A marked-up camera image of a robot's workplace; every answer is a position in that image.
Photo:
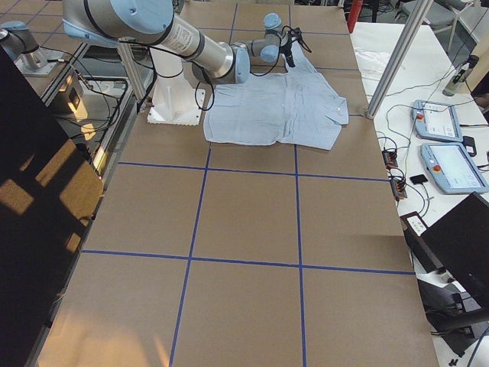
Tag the lower blue teach pendant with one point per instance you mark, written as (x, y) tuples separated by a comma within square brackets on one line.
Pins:
[(452, 168)]

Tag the blue teach pendant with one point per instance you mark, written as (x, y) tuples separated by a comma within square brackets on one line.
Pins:
[(436, 121), (452, 168)]

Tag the clear plastic bag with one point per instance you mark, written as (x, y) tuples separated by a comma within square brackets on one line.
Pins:
[(372, 64)]

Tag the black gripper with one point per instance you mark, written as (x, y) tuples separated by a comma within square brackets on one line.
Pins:
[(287, 50)]

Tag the white pedestal column base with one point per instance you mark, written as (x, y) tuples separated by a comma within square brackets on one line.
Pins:
[(174, 100)]

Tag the aluminium frame post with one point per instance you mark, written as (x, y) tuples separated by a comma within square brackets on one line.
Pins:
[(400, 50)]

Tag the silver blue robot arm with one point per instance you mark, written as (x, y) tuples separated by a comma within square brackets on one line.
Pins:
[(155, 24), (17, 39)]

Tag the upper blue teach pendant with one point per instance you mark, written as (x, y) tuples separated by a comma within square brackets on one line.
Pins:
[(436, 121)]

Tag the light blue button shirt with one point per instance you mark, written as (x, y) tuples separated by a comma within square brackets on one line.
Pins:
[(296, 107)]

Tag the black monitor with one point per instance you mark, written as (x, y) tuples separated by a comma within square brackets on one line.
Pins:
[(460, 241)]

